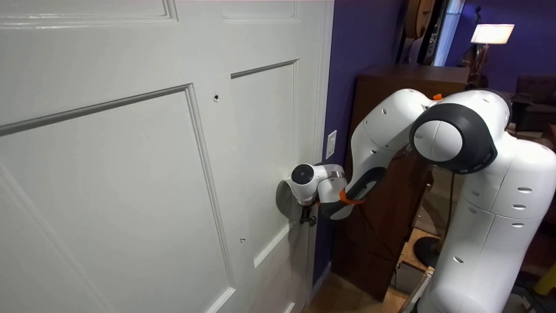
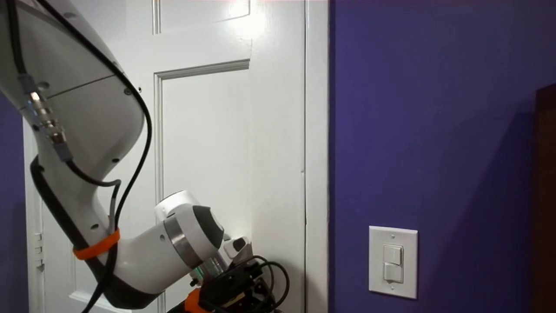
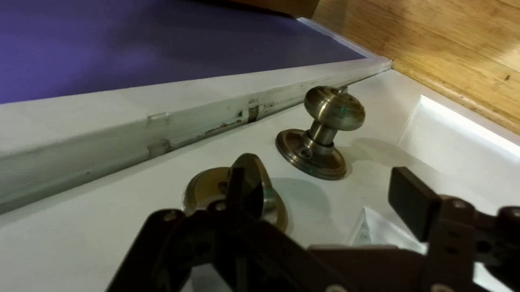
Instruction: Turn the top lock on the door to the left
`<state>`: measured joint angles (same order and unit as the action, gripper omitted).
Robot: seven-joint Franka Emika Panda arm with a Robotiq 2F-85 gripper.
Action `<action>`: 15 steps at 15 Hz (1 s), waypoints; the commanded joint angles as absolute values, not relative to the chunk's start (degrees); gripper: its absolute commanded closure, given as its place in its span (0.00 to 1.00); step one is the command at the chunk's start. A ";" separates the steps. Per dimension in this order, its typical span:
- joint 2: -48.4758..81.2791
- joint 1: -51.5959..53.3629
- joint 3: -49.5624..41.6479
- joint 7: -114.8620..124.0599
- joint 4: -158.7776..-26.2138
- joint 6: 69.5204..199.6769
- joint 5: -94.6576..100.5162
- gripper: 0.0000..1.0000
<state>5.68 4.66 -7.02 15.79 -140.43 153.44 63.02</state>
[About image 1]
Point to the white wall light switch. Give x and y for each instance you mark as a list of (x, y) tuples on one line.
[(331, 145)]

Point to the dark brown wooden cabinet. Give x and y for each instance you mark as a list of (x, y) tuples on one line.
[(371, 241)]

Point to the white panelled door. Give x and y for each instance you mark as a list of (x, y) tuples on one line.
[(145, 152)]

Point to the yellow pole stand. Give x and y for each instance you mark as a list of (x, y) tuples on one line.
[(428, 249)]

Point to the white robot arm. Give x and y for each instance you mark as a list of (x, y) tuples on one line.
[(508, 188)]

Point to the lit floor lamp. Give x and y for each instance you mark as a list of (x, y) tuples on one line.
[(484, 37)]

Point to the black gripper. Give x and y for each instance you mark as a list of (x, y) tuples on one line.
[(312, 208)]

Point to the metal door lock knob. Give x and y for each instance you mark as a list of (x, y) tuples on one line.
[(308, 220)]

